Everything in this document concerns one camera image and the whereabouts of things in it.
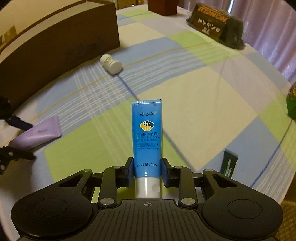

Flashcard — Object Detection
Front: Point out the dark red square box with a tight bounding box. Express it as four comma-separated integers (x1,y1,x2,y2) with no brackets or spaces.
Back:
147,0,179,16

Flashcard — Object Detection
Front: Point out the small dark green tube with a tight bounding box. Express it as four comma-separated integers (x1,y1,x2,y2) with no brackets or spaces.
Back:
220,149,238,178

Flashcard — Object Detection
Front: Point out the purple cream tube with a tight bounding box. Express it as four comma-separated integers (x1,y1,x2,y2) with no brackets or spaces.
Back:
9,116,62,151

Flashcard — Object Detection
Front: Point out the green snack bag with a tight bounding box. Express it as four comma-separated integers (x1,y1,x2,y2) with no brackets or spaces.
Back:
286,84,296,120

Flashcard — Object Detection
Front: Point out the black instant noodle bowl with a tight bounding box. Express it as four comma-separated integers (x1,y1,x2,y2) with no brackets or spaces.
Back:
186,3,245,50

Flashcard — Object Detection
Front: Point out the small white pill bottle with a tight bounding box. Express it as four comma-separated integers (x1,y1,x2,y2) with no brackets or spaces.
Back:
100,54,122,75

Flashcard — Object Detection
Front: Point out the large brown cardboard box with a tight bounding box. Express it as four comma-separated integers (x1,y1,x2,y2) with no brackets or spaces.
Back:
1,1,120,110

